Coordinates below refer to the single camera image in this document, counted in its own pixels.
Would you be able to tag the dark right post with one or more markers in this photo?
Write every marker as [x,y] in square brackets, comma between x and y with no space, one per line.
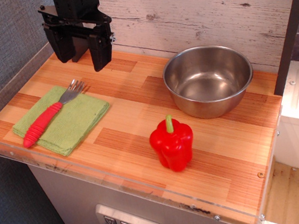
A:
[286,56]

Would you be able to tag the stainless steel bowl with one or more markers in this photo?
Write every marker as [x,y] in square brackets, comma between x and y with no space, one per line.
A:
[207,81]

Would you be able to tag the dark left post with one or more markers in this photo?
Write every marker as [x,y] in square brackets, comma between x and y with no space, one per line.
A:
[81,47]

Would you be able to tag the fork with red handle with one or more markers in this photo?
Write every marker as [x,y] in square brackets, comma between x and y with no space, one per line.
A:
[39,125]

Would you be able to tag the dark post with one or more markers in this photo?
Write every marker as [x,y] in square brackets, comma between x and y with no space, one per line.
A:
[81,47]
[286,56]

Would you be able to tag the green folded cloth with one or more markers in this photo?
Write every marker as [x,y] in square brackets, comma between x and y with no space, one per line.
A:
[70,125]

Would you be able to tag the red capsicum with green stem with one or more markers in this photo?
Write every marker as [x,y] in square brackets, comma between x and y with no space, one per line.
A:
[172,142]

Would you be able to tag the grey toy fridge cabinet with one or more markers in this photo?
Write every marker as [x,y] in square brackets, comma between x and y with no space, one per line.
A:
[80,201]

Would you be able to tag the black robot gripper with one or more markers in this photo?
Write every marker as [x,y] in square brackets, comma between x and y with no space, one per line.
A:
[66,19]

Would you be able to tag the clear acrylic edge guard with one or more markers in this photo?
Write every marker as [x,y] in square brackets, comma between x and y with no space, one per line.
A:
[122,171]

